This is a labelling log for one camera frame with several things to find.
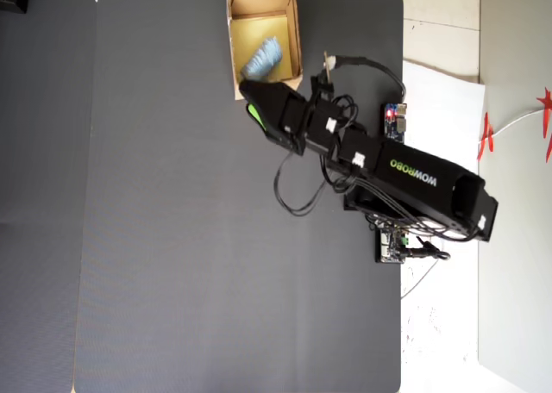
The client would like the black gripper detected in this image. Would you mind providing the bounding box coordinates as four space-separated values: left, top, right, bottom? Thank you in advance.
238 79 311 157

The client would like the open cardboard box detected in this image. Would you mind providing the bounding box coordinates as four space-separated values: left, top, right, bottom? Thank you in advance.
224 0 304 103

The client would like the blue circuit board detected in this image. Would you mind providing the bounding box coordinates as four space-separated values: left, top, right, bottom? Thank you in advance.
382 102 409 147

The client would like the large black mat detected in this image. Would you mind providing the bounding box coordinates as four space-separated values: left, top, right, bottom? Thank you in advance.
72 0 405 393

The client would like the white paper sheet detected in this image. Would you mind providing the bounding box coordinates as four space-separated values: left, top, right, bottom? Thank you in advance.
401 59 487 183

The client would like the white motor controller board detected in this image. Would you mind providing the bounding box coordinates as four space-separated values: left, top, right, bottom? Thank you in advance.
373 223 409 265

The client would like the black power plug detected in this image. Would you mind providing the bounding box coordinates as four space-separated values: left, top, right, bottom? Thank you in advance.
399 234 452 263

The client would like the red ribbon strip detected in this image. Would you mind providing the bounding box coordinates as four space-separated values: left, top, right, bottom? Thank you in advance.
476 111 495 161

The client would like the dark grey mat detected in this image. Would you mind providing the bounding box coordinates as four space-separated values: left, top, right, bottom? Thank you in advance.
0 0 100 393

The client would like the red star decoration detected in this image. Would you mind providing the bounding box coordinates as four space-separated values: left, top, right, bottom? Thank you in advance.
535 86 552 164

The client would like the grey board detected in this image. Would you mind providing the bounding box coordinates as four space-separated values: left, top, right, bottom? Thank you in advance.
476 0 552 393

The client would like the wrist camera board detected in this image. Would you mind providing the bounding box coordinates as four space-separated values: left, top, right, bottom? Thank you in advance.
310 49 338 97

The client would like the black servo cable loop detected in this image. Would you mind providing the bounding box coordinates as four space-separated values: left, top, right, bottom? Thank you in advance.
273 151 329 218

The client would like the thick black camera cable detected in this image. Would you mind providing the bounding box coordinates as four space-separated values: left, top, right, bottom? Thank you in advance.
331 54 409 106

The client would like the thin white wire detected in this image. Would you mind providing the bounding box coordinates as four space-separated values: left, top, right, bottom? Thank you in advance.
400 233 444 300

